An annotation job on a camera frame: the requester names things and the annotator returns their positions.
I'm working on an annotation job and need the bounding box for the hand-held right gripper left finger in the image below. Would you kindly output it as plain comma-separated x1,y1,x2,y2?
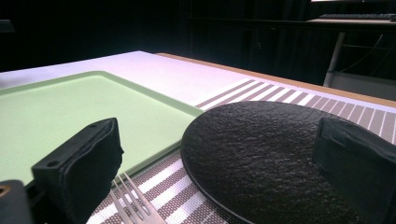
31,117,125,224

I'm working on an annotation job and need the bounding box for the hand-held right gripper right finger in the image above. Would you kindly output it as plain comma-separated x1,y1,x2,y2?
312,117,396,224

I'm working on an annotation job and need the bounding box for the light green tray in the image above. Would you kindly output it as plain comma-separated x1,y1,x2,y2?
0,70,205,188

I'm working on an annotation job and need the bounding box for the silver metal fork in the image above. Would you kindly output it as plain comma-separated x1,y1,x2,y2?
109,172,167,224

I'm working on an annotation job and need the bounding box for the brown white striped placemat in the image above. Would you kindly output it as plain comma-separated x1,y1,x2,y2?
86,77,396,224

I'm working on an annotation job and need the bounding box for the black textured round plate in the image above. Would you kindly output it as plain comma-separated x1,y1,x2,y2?
180,100,372,224

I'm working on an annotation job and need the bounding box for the wooden desk with metal leg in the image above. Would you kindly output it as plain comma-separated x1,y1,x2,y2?
306,18,396,102

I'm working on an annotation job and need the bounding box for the dark keyboard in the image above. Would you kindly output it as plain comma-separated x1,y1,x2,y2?
318,12,396,21

